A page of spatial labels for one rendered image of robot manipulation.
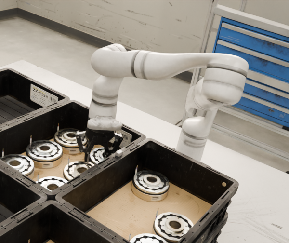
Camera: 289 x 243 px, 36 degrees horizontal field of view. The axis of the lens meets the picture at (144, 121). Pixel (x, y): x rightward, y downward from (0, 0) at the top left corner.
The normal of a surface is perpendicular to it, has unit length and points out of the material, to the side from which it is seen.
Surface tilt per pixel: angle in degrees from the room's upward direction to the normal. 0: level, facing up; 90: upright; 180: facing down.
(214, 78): 63
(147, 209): 0
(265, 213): 0
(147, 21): 90
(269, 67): 90
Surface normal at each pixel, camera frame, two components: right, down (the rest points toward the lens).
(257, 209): 0.17, -0.86
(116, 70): -0.26, 0.51
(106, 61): -0.23, 0.28
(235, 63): 0.21, -0.08
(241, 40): -0.50, 0.34
